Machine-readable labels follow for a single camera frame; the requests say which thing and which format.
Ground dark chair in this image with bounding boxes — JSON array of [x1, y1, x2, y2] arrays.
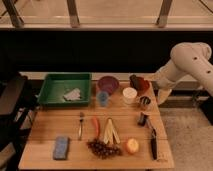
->
[[0, 75, 37, 171]]

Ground small black can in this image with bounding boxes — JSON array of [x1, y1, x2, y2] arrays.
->
[[138, 112, 148, 126]]

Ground metal fork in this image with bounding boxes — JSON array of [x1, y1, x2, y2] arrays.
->
[[78, 112, 84, 141]]

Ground crumpled white cloth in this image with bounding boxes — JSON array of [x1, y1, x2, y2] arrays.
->
[[63, 88, 81, 101]]

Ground wooden table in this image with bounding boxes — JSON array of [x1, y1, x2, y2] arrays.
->
[[19, 89, 174, 171]]

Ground blue plastic cup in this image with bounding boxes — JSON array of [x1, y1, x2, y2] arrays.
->
[[96, 91, 109, 107]]

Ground black handled knife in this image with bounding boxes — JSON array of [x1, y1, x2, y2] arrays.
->
[[147, 119, 157, 160]]

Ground purple bowl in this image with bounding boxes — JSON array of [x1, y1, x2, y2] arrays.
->
[[97, 76, 119, 95]]

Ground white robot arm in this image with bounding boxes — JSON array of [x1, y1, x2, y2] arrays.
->
[[155, 42, 213, 105]]

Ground blue sponge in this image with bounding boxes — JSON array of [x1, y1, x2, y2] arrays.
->
[[53, 136, 69, 160]]

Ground bunch of dark grapes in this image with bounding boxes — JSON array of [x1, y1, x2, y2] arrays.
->
[[87, 139, 122, 159]]

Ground metal cup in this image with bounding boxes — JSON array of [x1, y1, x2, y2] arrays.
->
[[139, 96, 151, 110]]

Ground green plastic tray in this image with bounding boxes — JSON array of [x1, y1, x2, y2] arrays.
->
[[38, 73, 92, 107]]

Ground orange fruit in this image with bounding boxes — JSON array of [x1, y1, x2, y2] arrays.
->
[[125, 138, 139, 154]]

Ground red bowl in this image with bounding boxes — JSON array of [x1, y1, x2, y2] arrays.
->
[[137, 77, 150, 95]]

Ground white cup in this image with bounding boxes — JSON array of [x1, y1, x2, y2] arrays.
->
[[122, 87, 137, 104]]

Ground orange carrot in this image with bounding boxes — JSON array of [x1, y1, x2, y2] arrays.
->
[[92, 117, 100, 138]]

